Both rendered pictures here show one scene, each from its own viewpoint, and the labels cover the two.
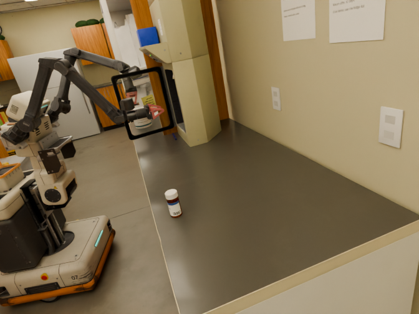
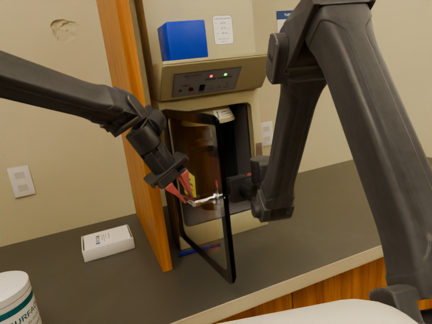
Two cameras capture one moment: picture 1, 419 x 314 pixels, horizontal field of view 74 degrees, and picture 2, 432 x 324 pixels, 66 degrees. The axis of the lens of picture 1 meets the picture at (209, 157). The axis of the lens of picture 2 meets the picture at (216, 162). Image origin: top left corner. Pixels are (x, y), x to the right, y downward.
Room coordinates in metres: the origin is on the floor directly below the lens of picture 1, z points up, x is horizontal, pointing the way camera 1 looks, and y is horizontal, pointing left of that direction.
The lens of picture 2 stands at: (1.76, 1.14, 1.48)
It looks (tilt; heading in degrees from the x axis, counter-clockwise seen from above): 15 degrees down; 264
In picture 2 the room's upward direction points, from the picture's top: 6 degrees counter-clockwise
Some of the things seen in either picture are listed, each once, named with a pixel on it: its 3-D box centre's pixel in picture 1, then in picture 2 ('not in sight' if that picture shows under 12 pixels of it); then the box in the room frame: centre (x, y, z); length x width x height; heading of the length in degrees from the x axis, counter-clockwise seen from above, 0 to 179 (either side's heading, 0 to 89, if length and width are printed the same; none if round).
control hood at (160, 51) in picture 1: (154, 55); (216, 76); (1.64, 0.19, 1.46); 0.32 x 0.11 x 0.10; 15
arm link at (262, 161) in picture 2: (124, 109); (265, 185); (1.58, 0.42, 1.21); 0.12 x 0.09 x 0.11; 91
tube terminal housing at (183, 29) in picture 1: (190, 73); (200, 118); (1.68, 0.02, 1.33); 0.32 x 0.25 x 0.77; 15
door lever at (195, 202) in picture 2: not in sight; (197, 198); (1.74, 0.41, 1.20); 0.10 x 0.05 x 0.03; 111
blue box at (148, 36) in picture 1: (147, 37); (182, 42); (1.72, 0.22, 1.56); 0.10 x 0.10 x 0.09; 15
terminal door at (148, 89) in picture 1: (144, 103); (195, 189); (1.74, 0.33, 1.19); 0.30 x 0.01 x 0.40; 111
